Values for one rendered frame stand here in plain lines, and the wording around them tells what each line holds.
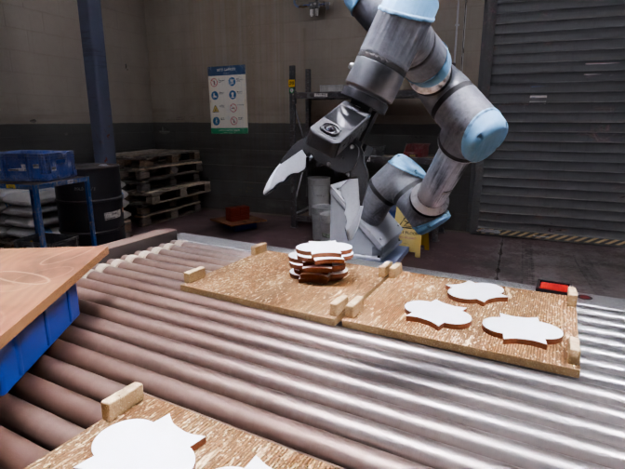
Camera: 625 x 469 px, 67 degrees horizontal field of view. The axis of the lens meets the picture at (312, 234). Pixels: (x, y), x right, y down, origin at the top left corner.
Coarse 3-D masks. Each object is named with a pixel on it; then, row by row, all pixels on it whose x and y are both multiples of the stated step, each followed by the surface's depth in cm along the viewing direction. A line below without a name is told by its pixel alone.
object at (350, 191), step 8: (344, 184) 68; (352, 184) 67; (344, 192) 68; (352, 192) 68; (352, 200) 68; (352, 208) 68; (360, 208) 68; (352, 216) 68; (360, 216) 69; (352, 224) 68; (352, 232) 69
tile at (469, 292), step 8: (448, 288) 107; (456, 288) 105; (464, 288) 105; (472, 288) 105; (480, 288) 105; (488, 288) 105; (496, 288) 105; (448, 296) 103; (456, 296) 101; (464, 296) 101; (472, 296) 101; (480, 296) 101; (488, 296) 101; (496, 296) 101; (504, 296) 101; (480, 304) 99
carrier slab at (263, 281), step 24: (240, 264) 126; (264, 264) 126; (288, 264) 126; (192, 288) 110; (216, 288) 109; (240, 288) 109; (264, 288) 109; (288, 288) 109; (312, 288) 109; (336, 288) 109; (360, 288) 109; (288, 312) 97; (312, 312) 96
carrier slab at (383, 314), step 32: (384, 288) 109; (416, 288) 109; (512, 288) 109; (352, 320) 92; (384, 320) 92; (480, 320) 92; (544, 320) 92; (576, 320) 92; (480, 352) 81; (512, 352) 79; (544, 352) 79
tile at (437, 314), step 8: (408, 304) 96; (416, 304) 96; (424, 304) 96; (432, 304) 96; (440, 304) 96; (448, 304) 96; (408, 312) 94; (416, 312) 93; (424, 312) 93; (432, 312) 93; (440, 312) 93; (448, 312) 93; (456, 312) 93; (464, 312) 93; (408, 320) 91; (416, 320) 91; (424, 320) 90; (432, 320) 89; (440, 320) 89; (448, 320) 89; (456, 320) 89; (464, 320) 89; (440, 328) 88; (456, 328) 88
